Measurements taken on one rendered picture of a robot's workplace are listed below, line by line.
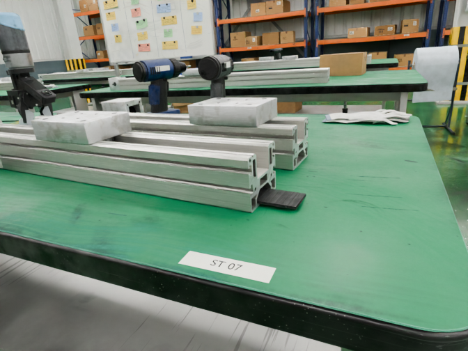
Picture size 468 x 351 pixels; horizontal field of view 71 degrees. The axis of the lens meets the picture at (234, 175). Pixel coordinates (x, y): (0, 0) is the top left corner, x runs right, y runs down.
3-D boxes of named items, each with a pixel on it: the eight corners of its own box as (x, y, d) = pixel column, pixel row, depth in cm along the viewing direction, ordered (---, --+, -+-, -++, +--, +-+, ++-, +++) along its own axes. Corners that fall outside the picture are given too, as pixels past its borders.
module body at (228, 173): (-27, 164, 86) (-39, 131, 83) (12, 152, 94) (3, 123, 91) (251, 213, 49) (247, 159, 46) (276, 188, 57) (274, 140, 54)
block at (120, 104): (102, 131, 113) (95, 103, 110) (123, 124, 123) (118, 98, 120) (125, 131, 110) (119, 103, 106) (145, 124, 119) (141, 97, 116)
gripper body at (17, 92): (34, 106, 111) (23, 68, 107) (49, 106, 107) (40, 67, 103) (10, 109, 105) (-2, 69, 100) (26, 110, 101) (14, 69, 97)
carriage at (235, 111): (191, 136, 72) (186, 105, 70) (216, 125, 81) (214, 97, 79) (258, 141, 65) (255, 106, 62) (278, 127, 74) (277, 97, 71)
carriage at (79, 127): (40, 152, 68) (30, 120, 66) (83, 139, 77) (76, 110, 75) (92, 159, 61) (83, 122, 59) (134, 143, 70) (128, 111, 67)
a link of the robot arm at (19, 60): (35, 52, 101) (8, 53, 94) (40, 67, 103) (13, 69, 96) (21, 53, 105) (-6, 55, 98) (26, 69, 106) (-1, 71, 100)
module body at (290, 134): (42, 144, 101) (34, 116, 98) (70, 136, 109) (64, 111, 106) (292, 170, 64) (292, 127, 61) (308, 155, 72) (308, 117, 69)
